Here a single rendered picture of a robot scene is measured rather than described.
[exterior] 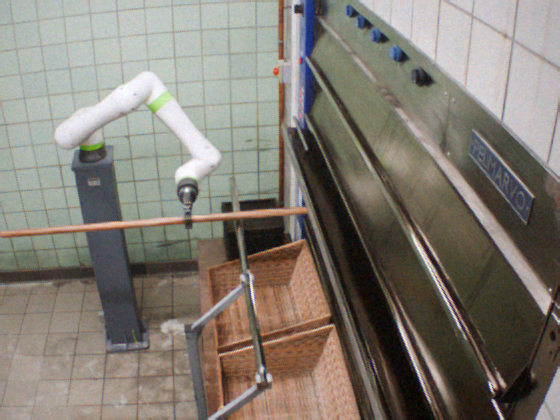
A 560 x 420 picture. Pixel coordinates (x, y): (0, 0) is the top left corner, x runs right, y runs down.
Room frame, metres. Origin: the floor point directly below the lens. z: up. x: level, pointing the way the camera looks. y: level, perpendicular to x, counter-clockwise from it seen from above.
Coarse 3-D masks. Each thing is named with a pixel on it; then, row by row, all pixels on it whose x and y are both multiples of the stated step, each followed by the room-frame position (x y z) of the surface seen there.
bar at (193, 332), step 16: (240, 224) 1.98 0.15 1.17; (240, 240) 1.87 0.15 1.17; (240, 256) 1.77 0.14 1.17; (240, 288) 1.64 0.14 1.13; (224, 304) 1.63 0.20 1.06; (208, 320) 1.62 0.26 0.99; (256, 320) 1.42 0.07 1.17; (192, 336) 1.60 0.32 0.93; (256, 336) 1.35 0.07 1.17; (192, 352) 1.60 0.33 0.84; (256, 352) 1.28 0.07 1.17; (192, 368) 1.60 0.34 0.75; (256, 384) 1.16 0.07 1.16; (240, 400) 1.16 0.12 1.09; (224, 416) 1.15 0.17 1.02
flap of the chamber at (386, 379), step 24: (312, 144) 2.22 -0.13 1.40; (312, 168) 2.00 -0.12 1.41; (312, 192) 1.81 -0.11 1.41; (336, 192) 1.84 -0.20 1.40; (312, 216) 1.65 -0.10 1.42; (336, 216) 1.67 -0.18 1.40; (336, 240) 1.53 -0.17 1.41; (360, 264) 1.41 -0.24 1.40; (336, 288) 1.29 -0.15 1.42; (360, 288) 1.30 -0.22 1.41; (360, 312) 1.19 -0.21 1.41; (384, 312) 1.20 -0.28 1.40; (384, 336) 1.10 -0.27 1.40; (360, 360) 1.01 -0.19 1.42; (384, 360) 1.01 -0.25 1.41; (384, 384) 0.93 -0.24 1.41; (408, 384) 0.93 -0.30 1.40; (408, 408) 0.85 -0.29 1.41
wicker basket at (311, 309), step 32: (256, 256) 2.30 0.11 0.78; (288, 256) 2.33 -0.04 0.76; (224, 288) 2.28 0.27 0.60; (256, 288) 2.30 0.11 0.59; (288, 288) 2.30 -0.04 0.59; (320, 288) 1.98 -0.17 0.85; (224, 320) 2.06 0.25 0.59; (288, 320) 2.06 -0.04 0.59; (320, 320) 1.80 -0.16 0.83; (224, 352) 1.74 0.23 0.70
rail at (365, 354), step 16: (288, 128) 2.30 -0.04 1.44; (288, 144) 2.17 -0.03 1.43; (304, 176) 1.88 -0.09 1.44; (320, 224) 1.57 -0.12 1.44; (336, 272) 1.33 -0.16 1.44; (352, 304) 1.19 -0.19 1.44; (352, 320) 1.13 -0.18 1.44; (368, 352) 1.01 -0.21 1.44; (368, 368) 0.96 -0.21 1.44; (384, 400) 0.86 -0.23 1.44; (384, 416) 0.81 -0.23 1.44
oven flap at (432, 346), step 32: (320, 96) 2.34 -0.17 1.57; (320, 128) 2.19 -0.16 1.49; (352, 160) 1.78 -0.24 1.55; (352, 192) 1.68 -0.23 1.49; (352, 224) 1.54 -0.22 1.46; (384, 224) 1.40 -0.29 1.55; (384, 256) 1.32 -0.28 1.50; (384, 288) 1.21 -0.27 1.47; (416, 288) 1.12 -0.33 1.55; (416, 320) 1.05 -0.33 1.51; (448, 320) 0.95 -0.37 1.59; (416, 352) 0.98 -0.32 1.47; (448, 352) 0.89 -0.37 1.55; (448, 384) 0.83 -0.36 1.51; (480, 384) 0.75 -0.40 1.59; (448, 416) 0.76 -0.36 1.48; (480, 416) 0.70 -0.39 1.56
